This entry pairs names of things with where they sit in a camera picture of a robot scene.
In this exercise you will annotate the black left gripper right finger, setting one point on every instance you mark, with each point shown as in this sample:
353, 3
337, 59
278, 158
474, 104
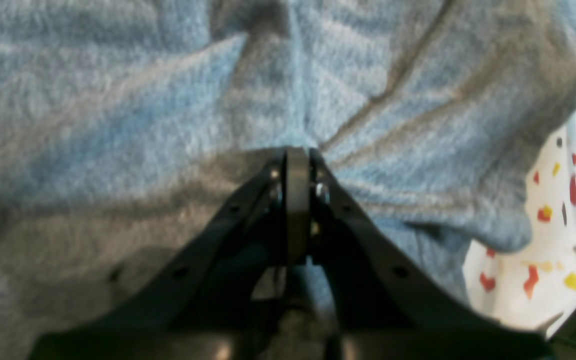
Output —
387, 308

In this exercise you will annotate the terrazzo pattern tablecloth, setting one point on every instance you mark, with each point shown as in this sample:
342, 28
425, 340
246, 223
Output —
535, 288

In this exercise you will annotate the grey t-shirt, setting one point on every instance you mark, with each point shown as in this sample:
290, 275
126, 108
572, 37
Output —
126, 124

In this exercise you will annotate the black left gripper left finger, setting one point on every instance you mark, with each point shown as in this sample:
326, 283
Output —
199, 306

